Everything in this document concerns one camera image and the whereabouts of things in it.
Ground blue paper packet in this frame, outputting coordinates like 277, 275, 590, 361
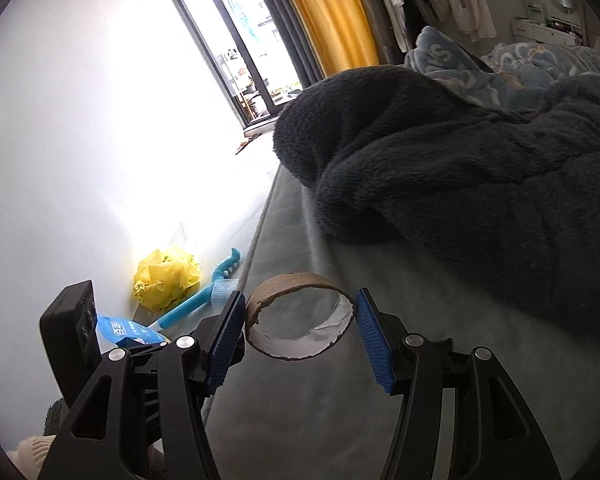
96, 313, 174, 349

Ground dark grey fleece blanket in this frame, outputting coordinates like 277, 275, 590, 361
272, 67, 600, 357

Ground yellow plastic bag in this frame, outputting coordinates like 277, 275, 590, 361
132, 248, 202, 311

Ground white dresser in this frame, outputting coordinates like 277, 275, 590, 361
511, 0, 582, 44

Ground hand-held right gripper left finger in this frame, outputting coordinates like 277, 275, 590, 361
37, 290, 247, 480

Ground yellow curtain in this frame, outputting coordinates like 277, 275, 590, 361
270, 0, 382, 79

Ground brown cardboard tape ring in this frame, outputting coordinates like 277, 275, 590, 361
243, 272, 355, 363

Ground blue patterned blanket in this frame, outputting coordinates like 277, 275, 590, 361
405, 26, 600, 112

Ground dark grey curtain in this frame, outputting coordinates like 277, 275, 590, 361
242, 0, 327, 82

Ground white hanging coat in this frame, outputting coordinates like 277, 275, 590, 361
432, 0, 499, 44

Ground black framed glass door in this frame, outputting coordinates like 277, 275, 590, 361
155, 0, 322, 132

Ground grey fuzzy cloth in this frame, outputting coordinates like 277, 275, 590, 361
42, 397, 77, 434

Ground grey bed mattress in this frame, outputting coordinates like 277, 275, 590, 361
200, 162, 600, 480

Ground white hanging shirt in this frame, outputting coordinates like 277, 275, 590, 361
375, 0, 412, 54

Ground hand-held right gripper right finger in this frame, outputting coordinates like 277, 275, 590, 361
354, 287, 564, 480

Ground blue long-handled brush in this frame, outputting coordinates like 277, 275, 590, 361
157, 247, 242, 329

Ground beige fuzzy cloth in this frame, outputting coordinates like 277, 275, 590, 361
7, 435, 59, 480

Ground flat bubble wrap sheet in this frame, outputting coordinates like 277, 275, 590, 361
210, 277, 241, 307

